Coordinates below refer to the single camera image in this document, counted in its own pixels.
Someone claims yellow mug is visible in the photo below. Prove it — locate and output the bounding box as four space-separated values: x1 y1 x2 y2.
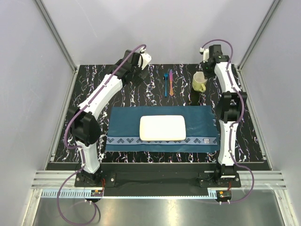
192 72 208 93

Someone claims blue small fork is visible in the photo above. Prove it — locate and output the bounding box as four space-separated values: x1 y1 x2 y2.
164 73 168 97

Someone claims white rectangular plate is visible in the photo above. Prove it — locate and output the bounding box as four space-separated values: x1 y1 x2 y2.
139 115 186 141

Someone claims blue patterned cloth placemat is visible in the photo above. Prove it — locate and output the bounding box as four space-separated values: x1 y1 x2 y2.
105 105 220 153

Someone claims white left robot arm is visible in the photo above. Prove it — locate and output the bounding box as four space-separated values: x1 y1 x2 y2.
63 44 151 186

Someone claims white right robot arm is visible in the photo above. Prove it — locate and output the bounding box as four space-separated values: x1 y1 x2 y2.
200 45 247 187

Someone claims pink orange knife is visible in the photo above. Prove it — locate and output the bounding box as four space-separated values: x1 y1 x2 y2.
169 69 174 97

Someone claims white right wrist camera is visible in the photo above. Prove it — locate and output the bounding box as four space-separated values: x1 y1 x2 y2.
199 48 210 63

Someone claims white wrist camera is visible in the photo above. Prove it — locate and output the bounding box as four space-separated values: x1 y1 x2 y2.
199 48 210 63
138 47 152 70

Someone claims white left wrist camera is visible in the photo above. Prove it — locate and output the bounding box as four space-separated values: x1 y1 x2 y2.
138 47 152 70

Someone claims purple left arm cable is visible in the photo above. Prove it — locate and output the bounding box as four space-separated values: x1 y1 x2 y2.
57 43 147 224

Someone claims right aluminium frame post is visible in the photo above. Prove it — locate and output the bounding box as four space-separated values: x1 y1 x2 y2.
238 0 282 69

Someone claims aluminium frame post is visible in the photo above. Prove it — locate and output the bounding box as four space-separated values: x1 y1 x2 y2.
238 0 282 69
33 0 77 72

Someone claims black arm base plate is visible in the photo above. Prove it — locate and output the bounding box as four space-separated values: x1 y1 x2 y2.
75 162 241 188

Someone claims left aluminium frame post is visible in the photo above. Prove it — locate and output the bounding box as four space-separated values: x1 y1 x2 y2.
33 0 77 72

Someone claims aluminium front rail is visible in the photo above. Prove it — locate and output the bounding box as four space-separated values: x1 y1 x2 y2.
32 170 286 190

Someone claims grey cable duct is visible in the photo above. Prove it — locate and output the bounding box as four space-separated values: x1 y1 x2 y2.
41 189 233 198

